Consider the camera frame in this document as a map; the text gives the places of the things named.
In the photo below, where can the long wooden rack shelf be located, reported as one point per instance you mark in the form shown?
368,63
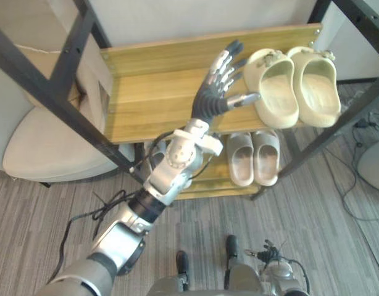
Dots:
164,92

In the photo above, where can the beige slide slipper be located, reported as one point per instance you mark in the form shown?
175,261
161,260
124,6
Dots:
240,163
266,163

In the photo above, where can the short wooden rack shelf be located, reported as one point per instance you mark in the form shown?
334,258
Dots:
208,182

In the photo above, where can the robot left leg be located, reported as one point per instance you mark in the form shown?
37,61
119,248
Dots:
182,262

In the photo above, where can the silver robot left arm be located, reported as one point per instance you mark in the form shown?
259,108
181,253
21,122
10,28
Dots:
174,157

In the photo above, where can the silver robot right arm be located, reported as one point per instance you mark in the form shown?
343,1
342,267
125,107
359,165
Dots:
282,276

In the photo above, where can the robot leg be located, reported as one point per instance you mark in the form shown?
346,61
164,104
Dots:
182,262
232,246

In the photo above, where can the cream upholstered chair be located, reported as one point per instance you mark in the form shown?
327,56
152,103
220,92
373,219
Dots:
53,148

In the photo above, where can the robot left five-finger hand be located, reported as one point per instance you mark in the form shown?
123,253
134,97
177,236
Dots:
208,101

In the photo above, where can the cream clog slipper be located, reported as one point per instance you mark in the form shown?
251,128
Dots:
277,105
319,98

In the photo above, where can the grey round stool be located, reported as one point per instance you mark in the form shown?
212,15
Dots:
374,168

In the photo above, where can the robot right five-finger hand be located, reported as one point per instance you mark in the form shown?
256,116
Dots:
266,253

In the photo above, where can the black power adapter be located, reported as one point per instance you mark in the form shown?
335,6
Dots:
360,124

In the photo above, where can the black metal rack frame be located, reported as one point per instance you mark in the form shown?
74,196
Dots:
53,89

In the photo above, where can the robot right leg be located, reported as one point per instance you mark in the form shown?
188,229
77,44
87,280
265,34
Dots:
232,246

